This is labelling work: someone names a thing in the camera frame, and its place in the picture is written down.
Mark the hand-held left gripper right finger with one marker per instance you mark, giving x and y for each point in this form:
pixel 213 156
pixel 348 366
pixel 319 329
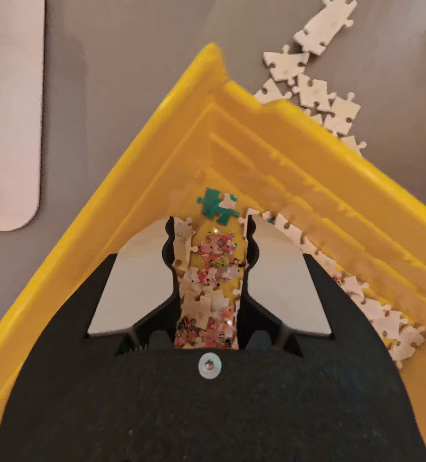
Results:
pixel 285 285

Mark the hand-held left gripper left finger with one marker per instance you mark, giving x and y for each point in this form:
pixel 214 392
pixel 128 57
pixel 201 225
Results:
pixel 133 285

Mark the pile of mixed puzzle pieces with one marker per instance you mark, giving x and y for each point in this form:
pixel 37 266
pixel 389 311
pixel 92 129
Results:
pixel 375 310

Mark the yellow plastic bin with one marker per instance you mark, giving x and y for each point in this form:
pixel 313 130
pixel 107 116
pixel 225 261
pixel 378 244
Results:
pixel 306 151

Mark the cluster of white puzzle pieces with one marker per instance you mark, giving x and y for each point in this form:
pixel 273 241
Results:
pixel 317 32

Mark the teal puzzle piece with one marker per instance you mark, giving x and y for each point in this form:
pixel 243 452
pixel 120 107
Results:
pixel 213 205

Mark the white tablet stand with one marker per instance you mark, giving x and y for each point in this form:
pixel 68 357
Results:
pixel 10 144

